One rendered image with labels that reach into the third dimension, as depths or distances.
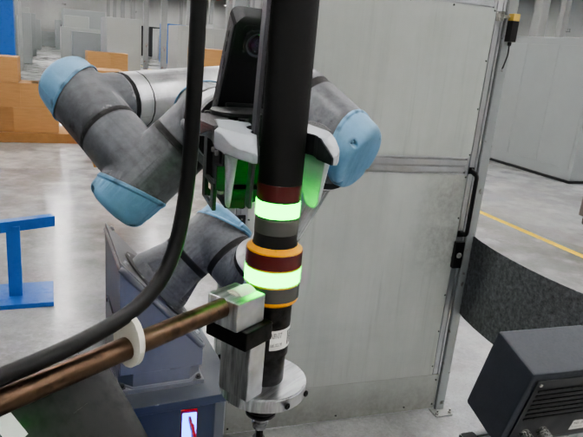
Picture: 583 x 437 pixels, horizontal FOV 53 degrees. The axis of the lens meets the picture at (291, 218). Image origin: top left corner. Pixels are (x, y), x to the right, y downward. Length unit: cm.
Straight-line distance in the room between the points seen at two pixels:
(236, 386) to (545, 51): 1057
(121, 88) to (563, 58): 1006
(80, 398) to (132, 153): 27
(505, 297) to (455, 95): 89
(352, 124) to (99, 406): 57
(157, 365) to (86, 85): 72
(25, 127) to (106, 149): 907
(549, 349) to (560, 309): 130
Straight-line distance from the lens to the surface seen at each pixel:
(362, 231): 256
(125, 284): 120
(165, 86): 79
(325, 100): 94
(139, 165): 65
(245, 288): 43
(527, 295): 256
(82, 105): 71
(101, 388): 56
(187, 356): 130
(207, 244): 124
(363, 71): 241
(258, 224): 43
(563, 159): 1041
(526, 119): 1102
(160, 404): 128
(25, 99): 970
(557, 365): 114
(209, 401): 131
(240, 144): 39
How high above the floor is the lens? 172
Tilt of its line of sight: 16 degrees down
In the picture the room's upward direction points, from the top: 5 degrees clockwise
